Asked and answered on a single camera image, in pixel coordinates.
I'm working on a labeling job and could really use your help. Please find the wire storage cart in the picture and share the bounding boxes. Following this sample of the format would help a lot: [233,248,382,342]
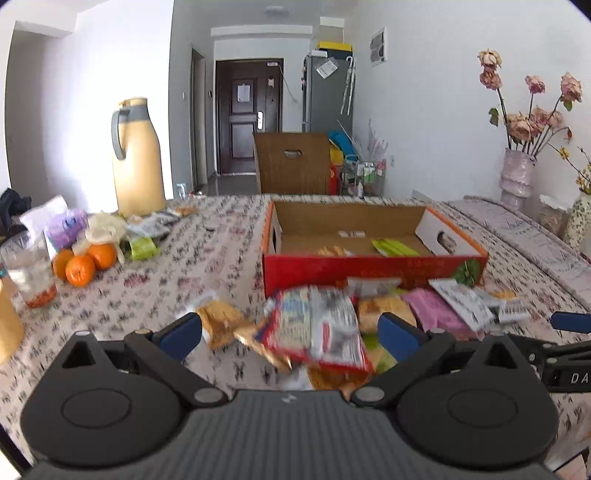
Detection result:
[339,160,387,198]

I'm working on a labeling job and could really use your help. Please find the pink textured vase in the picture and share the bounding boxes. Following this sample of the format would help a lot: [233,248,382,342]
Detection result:
[499,149,536,211]

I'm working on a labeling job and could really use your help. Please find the small green packet far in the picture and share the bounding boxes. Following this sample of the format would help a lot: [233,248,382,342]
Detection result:
[128,236,159,261]

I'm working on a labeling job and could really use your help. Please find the patterned calligraphy tablecloth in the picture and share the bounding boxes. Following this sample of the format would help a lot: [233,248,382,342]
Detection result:
[1,195,588,450]

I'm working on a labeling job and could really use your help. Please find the floral white vase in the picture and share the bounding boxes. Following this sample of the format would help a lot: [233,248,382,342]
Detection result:
[563,191,591,253]

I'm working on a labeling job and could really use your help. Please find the cream plastic bag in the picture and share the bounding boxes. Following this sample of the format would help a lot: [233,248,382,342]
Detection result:
[85,213,126,264]

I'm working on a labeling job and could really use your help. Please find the red white snack bag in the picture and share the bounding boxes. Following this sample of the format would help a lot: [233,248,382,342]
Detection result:
[256,286,374,374]

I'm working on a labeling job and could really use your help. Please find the purple tissue pack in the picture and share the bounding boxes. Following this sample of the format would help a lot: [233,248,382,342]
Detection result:
[45,208,88,251]

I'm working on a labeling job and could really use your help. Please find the orange fruit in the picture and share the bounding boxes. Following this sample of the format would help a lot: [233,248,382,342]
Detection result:
[65,255,95,287]
[86,244,117,271]

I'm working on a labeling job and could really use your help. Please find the dark brown entrance door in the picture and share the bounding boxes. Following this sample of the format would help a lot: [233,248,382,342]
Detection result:
[215,58,283,175]

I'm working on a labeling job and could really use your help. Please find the pink snack packet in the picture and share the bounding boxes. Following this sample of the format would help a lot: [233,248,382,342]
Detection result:
[402,288,481,340]

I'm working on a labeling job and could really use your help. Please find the pink grey folded blanket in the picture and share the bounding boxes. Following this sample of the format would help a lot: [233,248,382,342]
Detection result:
[445,196,590,310]

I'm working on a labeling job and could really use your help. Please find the red cardboard pumpkin box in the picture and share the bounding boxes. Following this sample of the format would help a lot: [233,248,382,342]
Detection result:
[262,197,489,296]

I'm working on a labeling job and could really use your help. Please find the white label snack packet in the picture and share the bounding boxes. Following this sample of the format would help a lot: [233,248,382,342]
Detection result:
[429,278,495,332]

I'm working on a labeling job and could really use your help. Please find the clear drinking glass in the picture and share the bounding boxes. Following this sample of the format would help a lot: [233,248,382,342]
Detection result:
[1,231,57,309]

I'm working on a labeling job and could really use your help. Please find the yellow dried flower branches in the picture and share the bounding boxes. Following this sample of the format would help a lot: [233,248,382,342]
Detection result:
[549,144,591,195]

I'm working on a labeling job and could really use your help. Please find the long green snack bar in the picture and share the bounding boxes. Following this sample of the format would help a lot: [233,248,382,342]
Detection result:
[372,239,419,258]

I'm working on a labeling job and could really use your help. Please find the oat crisp snack packet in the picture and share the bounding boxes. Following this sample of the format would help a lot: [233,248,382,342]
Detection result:
[492,290,531,323]

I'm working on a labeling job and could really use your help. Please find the grey refrigerator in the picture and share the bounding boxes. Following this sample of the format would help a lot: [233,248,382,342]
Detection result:
[301,51,353,133]

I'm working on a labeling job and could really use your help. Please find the clear jar of nuts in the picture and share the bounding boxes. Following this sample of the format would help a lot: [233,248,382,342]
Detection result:
[537,195,570,236]

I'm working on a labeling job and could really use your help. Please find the yellow thermos jug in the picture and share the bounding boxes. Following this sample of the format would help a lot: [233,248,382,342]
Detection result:
[111,98,166,217]

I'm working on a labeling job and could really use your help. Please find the dried pink roses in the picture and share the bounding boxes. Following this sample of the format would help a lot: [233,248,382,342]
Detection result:
[477,49,583,163]

